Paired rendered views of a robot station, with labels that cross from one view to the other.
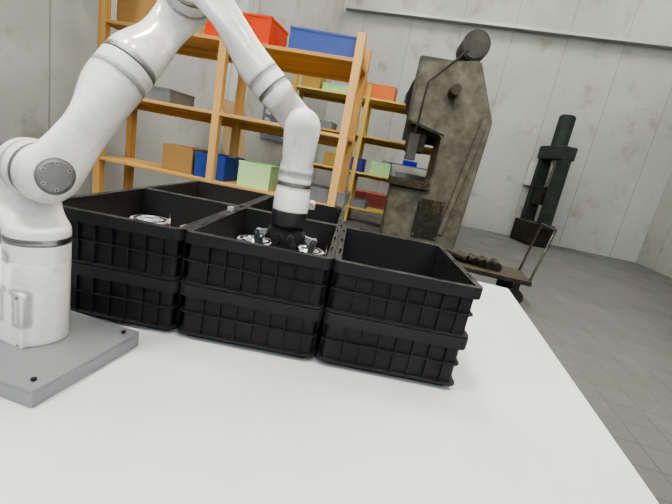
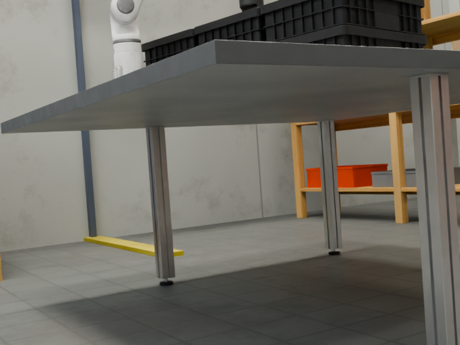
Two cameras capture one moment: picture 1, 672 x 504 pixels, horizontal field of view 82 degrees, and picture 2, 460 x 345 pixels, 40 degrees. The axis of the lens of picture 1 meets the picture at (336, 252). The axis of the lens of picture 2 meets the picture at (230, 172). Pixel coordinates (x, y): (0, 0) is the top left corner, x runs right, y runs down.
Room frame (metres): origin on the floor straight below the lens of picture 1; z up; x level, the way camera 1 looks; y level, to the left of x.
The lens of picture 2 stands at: (-0.59, -1.27, 0.50)
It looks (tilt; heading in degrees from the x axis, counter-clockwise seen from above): 1 degrees down; 48
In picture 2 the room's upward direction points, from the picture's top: 4 degrees counter-clockwise
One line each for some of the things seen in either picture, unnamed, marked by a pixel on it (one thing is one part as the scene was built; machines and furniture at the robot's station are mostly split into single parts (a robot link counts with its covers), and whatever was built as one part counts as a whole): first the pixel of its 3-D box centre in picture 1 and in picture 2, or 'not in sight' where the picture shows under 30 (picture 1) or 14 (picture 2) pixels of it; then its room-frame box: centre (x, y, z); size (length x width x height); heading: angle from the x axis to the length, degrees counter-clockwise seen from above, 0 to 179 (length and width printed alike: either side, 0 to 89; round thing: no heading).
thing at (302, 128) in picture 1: (299, 148); not in sight; (0.80, 0.11, 1.12); 0.09 x 0.07 x 0.15; 7
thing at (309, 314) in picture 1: (268, 292); not in sight; (0.92, 0.15, 0.76); 0.40 x 0.30 x 0.12; 0
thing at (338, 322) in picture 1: (384, 315); (346, 61); (0.92, -0.15, 0.76); 0.40 x 0.30 x 0.12; 0
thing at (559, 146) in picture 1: (547, 181); not in sight; (9.17, -4.45, 1.46); 0.95 x 0.77 x 2.92; 169
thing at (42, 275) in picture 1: (38, 287); (129, 70); (0.60, 0.48, 0.82); 0.09 x 0.09 x 0.17; 72
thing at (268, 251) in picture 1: (277, 232); (269, 27); (0.92, 0.15, 0.92); 0.40 x 0.30 x 0.02; 0
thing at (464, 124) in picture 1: (428, 145); not in sight; (6.01, -1.05, 1.53); 1.54 x 1.32 x 3.06; 79
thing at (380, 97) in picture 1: (360, 154); not in sight; (7.46, -0.11, 1.24); 2.88 x 0.73 x 2.49; 79
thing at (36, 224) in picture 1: (37, 194); (125, 22); (0.60, 0.48, 0.98); 0.09 x 0.09 x 0.17; 60
